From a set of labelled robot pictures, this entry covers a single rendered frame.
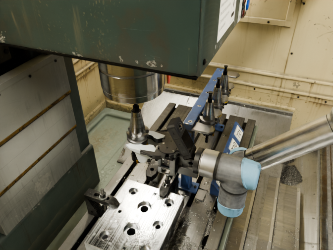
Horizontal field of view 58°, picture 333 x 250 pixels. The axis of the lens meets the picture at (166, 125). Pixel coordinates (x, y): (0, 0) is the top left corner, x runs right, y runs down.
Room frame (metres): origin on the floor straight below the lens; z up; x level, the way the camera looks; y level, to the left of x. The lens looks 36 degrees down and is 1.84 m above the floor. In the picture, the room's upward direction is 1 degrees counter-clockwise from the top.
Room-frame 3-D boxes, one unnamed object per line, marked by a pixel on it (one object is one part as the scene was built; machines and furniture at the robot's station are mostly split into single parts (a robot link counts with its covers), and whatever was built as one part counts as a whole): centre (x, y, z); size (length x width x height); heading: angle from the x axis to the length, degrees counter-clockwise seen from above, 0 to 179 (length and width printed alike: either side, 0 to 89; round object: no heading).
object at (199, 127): (0.84, -0.13, 1.21); 0.07 x 0.05 x 0.01; 67
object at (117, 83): (0.68, 0.08, 1.52); 0.16 x 0.16 x 0.12
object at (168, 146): (0.63, -0.04, 1.27); 0.12 x 0.08 x 0.09; 67
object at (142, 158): (0.64, 0.07, 1.28); 0.09 x 0.03 x 0.06; 81
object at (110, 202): (0.72, 0.23, 0.97); 0.13 x 0.03 x 0.15; 67
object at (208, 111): (0.89, -0.15, 1.26); 0.04 x 0.04 x 0.07
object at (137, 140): (0.68, 0.08, 1.32); 0.06 x 0.06 x 0.03
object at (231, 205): (0.58, -0.19, 1.18); 0.11 x 0.08 x 0.11; 161
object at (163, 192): (0.79, 0.00, 0.97); 0.13 x 0.03 x 0.15; 157
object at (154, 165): (0.98, 0.03, 0.93); 0.26 x 0.05 x 0.06; 162
